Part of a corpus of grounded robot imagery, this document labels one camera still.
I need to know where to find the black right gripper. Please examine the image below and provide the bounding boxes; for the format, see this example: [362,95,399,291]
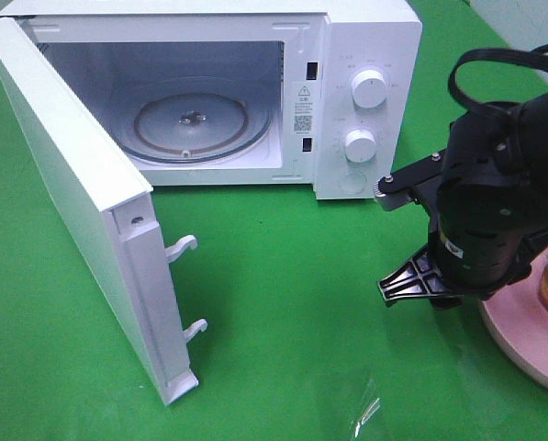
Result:
[377,177,548,310]

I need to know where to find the round door release button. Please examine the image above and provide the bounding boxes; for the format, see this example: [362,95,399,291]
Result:
[339,172,367,195]

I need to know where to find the pink round plate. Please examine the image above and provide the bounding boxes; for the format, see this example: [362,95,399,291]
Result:
[479,250,548,389]

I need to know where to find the white microwave knob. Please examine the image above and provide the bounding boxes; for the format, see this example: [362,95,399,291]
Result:
[344,130,377,164]
[351,69,388,109]

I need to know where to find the white microwave door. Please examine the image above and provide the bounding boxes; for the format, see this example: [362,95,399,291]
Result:
[0,18,207,404]

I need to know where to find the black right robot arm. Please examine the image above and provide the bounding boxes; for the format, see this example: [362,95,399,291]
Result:
[375,93,548,309]

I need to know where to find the clear plastic film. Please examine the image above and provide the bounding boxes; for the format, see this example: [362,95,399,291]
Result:
[313,365,387,440]

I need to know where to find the white microwave oven body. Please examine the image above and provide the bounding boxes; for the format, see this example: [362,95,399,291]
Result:
[0,1,422,199]

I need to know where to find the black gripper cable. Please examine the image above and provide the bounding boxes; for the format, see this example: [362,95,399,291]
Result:
[447,40,548,120]

